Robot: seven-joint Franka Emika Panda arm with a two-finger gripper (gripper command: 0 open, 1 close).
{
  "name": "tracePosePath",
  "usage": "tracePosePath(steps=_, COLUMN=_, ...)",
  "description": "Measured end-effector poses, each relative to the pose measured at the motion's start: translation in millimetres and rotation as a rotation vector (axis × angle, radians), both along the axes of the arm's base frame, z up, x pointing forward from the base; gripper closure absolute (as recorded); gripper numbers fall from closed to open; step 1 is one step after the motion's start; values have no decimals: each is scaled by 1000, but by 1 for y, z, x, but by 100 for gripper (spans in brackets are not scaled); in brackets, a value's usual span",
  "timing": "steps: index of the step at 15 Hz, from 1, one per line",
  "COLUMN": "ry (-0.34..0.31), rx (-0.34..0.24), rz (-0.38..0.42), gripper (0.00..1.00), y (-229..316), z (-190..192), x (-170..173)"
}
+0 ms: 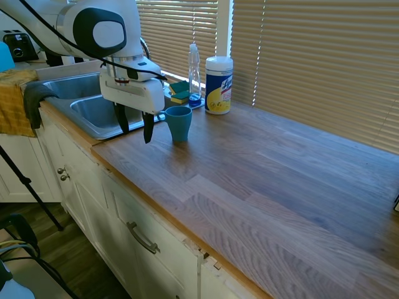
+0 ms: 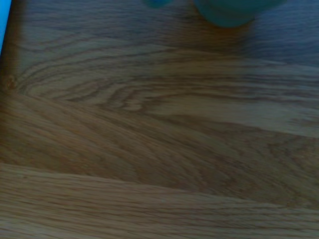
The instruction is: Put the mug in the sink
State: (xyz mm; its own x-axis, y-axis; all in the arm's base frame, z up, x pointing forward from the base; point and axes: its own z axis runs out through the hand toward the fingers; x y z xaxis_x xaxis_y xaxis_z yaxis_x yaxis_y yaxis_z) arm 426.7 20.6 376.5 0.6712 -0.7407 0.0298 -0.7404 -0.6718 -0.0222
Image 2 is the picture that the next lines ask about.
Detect teal ceramic mug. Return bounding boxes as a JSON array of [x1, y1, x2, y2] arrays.
[[143, 0, 288, 28]]

